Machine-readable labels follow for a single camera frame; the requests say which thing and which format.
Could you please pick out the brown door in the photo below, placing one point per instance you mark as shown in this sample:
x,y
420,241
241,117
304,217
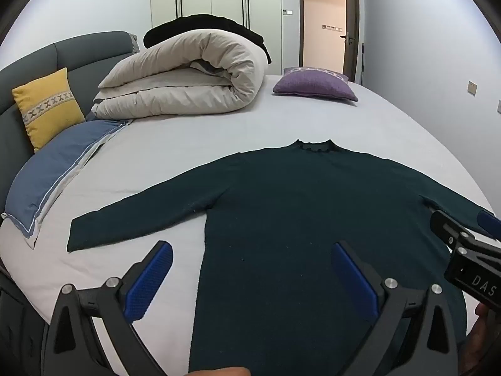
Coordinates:
x,y
351,11

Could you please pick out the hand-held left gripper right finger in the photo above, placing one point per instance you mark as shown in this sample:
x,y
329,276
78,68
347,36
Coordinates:
x,y
354,282

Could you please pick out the grey upholstered headboard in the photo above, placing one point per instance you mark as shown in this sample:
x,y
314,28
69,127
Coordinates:
x,y
86,55

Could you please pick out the person's right hand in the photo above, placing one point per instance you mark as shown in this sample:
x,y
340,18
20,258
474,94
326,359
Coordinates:
x,y
485,333

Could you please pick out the bed with white sheet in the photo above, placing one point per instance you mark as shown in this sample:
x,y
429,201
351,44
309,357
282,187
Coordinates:
x,y
195,133

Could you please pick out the black garment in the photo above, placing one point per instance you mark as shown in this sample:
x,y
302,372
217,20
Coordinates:
x,y
203,21

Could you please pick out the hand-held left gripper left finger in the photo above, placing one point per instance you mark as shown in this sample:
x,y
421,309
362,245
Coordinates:
x,y
150,282

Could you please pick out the purple cushion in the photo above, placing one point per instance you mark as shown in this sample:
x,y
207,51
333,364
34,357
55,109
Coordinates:
x,y
313,84

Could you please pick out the person's left hand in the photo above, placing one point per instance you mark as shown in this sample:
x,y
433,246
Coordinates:
x,y
219,372

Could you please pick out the dark green sweater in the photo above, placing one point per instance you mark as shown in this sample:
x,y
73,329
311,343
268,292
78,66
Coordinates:
x,y
274,223

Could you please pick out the blue pillow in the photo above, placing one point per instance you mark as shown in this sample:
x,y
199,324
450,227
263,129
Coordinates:
x,y
51,168

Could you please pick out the long wall switch panel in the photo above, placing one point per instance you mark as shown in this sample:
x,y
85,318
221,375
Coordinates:
x,y
332,28

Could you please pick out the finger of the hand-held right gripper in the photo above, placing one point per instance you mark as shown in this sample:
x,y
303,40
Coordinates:
x,y
490,224
446,225

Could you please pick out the yellow patterned cushion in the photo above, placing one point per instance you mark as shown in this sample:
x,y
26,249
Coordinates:
x,y
49,105

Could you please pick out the rolled beige duvet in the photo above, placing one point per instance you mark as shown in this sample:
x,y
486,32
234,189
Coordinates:
x,y
176,70

